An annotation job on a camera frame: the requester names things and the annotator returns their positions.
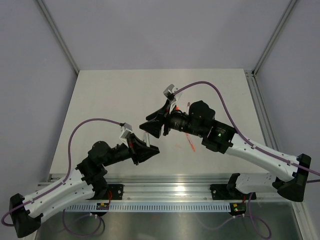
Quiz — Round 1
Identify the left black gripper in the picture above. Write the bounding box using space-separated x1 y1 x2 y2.
102 133 160 167

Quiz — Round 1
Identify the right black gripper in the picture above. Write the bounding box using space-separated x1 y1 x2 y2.
140 99 205 139

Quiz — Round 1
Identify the brown capped white pen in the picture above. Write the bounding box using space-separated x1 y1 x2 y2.
186 102 191 115

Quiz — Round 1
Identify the purple white pen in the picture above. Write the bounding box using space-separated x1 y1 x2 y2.
143 132 150 147

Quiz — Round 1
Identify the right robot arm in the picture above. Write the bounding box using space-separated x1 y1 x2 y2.
139 100 311 202

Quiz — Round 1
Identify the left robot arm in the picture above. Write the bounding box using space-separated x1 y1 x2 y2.
9 133 160 238

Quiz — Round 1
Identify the orange thin pen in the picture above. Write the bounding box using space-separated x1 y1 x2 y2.
185 133 196 152

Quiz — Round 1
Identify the left circuit board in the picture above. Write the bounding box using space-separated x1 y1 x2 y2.
96 202 110 211

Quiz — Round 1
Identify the circuit board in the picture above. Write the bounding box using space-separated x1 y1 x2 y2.
230 202 247 216
96 202 110 211

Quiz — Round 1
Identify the right circuit board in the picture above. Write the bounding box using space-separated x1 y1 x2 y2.
230 202 247 216

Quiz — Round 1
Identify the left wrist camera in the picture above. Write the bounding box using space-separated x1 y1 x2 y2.
119 123 133 147

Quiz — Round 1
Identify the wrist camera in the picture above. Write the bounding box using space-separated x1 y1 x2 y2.
163 84 182 113
119 123 133 147

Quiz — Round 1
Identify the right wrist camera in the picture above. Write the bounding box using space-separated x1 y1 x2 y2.
163 84 182 113

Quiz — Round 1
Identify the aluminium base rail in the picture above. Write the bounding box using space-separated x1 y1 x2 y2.
37 173 305 201

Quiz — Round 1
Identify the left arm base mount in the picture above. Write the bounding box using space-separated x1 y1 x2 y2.
92 177 124 200

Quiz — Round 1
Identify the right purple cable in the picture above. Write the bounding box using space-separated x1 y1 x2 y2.
174 80 320 183

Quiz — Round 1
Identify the purple cable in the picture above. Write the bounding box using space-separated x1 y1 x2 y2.
0 118 123 227
174 80 320 183

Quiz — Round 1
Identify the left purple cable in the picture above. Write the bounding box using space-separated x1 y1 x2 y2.
0 118 123 227

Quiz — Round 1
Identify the white cable duct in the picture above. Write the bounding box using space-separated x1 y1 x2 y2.
65 202 230 213

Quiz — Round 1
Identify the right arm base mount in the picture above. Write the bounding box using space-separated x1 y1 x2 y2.
209 173 250 201

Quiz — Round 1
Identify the right side aluminium rail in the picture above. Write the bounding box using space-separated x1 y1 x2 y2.
244 70 279 151

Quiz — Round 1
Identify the right frame post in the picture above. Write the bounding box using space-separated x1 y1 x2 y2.
251 0 300 77

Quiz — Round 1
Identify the frame post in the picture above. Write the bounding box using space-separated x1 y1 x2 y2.
251 0 300 77
34 0 80 76

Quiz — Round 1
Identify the left frame post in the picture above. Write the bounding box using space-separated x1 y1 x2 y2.
34 0 80 76

